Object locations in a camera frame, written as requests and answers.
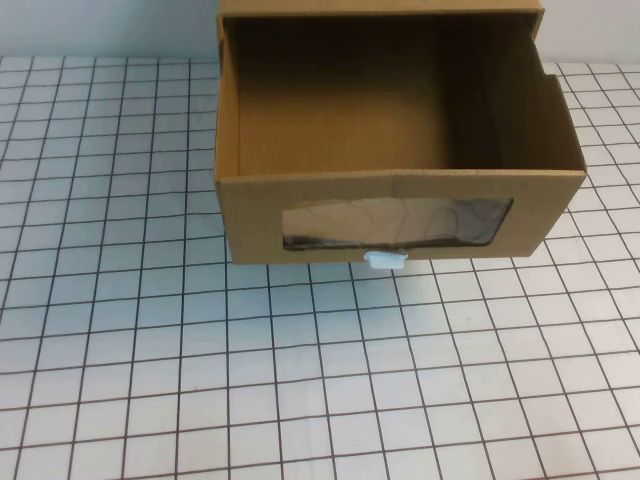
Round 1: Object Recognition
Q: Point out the cardboard drawer with wide window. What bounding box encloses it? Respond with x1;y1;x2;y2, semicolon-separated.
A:
213;13;587;266

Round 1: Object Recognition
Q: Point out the brown cardboard drawer cabinet shell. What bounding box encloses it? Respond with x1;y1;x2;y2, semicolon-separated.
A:
217;0;547;21

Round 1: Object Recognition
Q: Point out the white plastic drawer handle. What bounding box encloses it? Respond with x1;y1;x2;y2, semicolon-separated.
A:
363;251;411;273

